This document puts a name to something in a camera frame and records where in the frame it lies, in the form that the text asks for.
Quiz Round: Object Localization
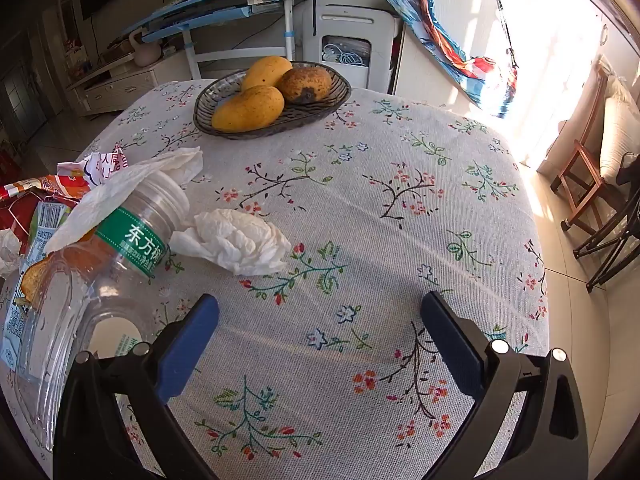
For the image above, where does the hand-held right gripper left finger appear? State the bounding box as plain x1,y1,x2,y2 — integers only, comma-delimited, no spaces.
52,292,221,480

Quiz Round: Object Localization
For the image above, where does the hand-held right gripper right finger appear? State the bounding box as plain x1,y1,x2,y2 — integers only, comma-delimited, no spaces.
420,290,590,480

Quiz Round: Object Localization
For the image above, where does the long orange peel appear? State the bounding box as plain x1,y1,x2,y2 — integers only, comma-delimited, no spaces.
50,232,121,271

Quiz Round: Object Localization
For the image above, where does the clear plastic bottle green label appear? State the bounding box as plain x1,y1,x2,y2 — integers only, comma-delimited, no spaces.
10,170,193,456

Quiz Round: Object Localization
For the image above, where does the floral tablecloth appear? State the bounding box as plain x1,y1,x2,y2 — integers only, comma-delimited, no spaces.
0,79,548,480

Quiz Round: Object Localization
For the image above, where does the flat white napkin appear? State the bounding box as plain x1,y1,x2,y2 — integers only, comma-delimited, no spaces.
44,146,205,255

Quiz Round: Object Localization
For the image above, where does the black folding stand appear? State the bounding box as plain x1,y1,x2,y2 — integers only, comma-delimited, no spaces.
572,180,640,293

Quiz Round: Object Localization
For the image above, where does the crumpled red white paper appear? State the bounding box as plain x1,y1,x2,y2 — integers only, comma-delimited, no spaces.
56,142,132,186

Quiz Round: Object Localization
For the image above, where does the small white tissue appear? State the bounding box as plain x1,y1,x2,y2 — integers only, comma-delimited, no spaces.
0,229,23,275

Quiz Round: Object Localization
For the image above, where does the wooden chair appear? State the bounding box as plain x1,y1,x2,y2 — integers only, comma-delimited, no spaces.
550,55,640,233

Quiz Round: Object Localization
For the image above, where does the red patterned cloth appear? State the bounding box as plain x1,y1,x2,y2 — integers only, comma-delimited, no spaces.
0,175,91,261

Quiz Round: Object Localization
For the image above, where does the large yellow mango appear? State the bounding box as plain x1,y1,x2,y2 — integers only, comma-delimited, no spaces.
211,85,285,133

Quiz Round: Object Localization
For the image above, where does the black jacket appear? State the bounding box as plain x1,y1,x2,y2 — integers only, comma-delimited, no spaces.
616,152,640,186

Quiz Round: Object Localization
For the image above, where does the white low cabinet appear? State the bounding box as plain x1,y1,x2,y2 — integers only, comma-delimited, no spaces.
65,50,201,118

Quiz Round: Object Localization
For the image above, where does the white cushion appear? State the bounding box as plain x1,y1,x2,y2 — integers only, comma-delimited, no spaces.
597,77,640,181

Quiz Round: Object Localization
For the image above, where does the small yellow mango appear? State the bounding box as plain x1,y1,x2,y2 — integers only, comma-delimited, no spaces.
241,56,293,92

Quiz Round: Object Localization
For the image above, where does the brown spotted mango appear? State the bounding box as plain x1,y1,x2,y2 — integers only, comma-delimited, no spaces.
278,67,332,105

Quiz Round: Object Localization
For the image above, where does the pink kettlebell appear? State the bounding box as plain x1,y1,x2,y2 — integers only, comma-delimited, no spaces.
128,30,161,67

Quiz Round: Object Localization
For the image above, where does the dark glass cabinet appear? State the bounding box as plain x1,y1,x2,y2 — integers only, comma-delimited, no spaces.
0,60,46,131

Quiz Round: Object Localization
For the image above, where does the colourful hanging cloth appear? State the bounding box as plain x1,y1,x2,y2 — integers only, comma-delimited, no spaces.
378,0,518,120

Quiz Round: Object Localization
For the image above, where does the white air purifier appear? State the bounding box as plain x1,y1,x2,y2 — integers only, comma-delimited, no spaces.
302,4,406,95

